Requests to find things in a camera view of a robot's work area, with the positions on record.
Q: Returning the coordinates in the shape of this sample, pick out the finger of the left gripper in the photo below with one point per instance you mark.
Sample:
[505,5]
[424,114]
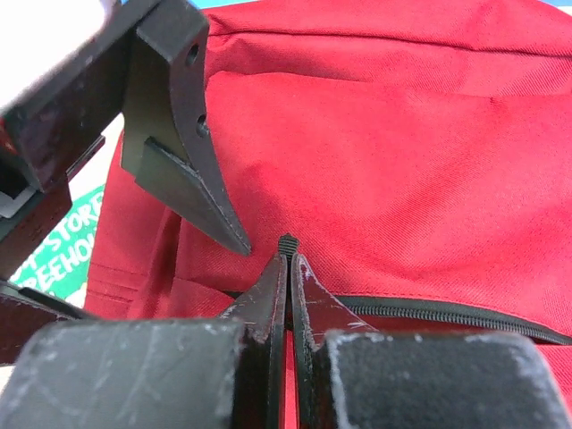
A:
[24,311]

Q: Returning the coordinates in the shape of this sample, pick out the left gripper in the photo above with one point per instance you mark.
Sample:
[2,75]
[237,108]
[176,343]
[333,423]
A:
[148,66]

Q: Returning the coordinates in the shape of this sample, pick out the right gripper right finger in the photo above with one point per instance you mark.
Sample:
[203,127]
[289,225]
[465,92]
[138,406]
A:
[352,375]

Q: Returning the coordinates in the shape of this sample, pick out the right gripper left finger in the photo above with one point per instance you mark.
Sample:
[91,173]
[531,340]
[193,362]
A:
[221,372]

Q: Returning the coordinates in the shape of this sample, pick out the red backpack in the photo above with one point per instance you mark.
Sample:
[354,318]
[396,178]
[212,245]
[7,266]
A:
[416,153]

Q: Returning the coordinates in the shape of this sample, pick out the green Treehouse book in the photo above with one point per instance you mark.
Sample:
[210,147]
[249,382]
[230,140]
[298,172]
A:
[59,265]

